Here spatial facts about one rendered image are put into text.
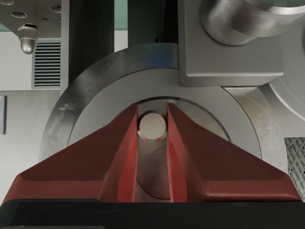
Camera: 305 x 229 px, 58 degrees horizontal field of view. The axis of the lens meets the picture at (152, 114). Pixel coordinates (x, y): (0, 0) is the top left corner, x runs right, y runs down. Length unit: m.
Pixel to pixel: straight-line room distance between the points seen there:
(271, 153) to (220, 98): 0.04
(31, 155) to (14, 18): 0.23
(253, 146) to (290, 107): 0.04
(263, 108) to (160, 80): 0.06
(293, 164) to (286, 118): 0.20
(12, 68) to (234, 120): 3.13
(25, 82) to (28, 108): 2.62
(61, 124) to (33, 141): 0.37
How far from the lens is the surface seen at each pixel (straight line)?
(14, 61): 3.26
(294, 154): 0.40
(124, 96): 0.16
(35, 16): 0.51
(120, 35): 3.05
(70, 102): 0.17
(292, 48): 0.20
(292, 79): 0.20
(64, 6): 0.20
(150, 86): 0.16
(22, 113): 0.55
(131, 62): 0.17
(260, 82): 0.17
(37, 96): 0.54
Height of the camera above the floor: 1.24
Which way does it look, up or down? 6 degrees down
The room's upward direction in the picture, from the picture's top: 179 degrees clockwise
